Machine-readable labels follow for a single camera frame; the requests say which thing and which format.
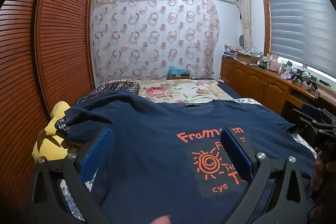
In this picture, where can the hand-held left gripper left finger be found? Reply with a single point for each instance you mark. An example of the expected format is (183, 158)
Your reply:
(95, 150)

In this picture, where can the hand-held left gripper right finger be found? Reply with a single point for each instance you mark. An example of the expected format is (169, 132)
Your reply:
(237, 155)

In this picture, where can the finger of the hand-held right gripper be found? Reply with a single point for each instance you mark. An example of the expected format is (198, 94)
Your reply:
(309, 111)

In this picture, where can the navy printed T-shirt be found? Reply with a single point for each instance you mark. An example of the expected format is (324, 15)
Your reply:
(157, 161)

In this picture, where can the person's right hand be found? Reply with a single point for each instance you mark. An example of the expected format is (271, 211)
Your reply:
(319, 169)

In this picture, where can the person's left hand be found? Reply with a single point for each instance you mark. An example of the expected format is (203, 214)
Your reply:
(162, 220)

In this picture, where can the black device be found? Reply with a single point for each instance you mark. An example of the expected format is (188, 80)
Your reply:
(312, 82)
(298, 75)

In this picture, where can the pink tissue pack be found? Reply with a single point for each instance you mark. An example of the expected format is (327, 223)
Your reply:
(287, 76)

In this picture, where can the yellow plush toy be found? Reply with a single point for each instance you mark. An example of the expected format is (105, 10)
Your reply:
(50, 134)

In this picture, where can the blue floral white sheet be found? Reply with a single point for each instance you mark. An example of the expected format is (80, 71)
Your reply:
(72, 203)

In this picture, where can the wooden cabinet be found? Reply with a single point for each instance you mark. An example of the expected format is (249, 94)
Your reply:
(257, 82)

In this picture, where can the pink bottle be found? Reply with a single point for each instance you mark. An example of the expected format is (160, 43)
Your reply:
(273, 62)

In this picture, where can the open cardboard box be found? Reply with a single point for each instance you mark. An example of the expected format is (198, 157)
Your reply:
(248, 58)

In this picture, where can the pink floral bedspread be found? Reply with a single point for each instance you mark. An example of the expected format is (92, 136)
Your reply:
(168, 91)

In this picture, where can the stack of books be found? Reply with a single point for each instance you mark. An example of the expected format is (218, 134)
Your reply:
(229, 52)

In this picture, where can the cardboard box with blue cloth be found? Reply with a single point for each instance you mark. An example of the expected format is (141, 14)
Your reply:
(178, 71)

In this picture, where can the wooden louvered wardrobe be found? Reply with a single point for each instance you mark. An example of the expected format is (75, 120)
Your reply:
(60, 43)

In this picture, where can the beige window curtain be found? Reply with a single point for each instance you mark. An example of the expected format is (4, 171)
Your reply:
(245, 16)

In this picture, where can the circle-patterned sheer curtain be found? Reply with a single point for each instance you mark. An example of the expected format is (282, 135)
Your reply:
(147, 37)

